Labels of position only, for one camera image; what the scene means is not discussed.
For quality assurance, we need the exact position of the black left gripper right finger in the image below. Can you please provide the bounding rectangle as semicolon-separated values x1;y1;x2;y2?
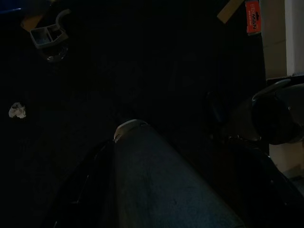
227;139;304;228

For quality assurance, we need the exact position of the orange printed packet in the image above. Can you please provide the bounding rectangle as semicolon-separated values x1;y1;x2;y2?
244;0;263;36

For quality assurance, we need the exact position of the black floor mat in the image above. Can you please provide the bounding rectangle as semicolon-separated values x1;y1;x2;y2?
0;0;269;228

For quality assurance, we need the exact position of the long cardboard strip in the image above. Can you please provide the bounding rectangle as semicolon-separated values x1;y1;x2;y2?
217;0;246;24

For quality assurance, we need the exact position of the grey left robot leg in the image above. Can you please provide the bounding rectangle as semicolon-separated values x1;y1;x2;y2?
113;118;247;228

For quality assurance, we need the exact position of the small brown cardboard piece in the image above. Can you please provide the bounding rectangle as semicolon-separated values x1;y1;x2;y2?
20;13;46;32

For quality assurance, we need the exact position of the crumpled white paper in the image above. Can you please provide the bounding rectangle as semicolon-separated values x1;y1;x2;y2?
8;102;27;119

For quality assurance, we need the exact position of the clear crumpled plastic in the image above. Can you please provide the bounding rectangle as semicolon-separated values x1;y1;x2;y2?
39;44;71;64

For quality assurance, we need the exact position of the grey plastic clip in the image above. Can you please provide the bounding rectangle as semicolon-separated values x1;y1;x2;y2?
29;9;72;50

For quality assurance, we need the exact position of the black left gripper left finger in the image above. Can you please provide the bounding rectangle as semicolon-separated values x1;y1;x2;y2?
47;139;115;228

